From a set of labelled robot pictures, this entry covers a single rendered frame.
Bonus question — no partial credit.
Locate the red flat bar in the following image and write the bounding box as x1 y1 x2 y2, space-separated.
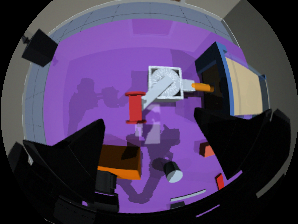
216 172 225 190

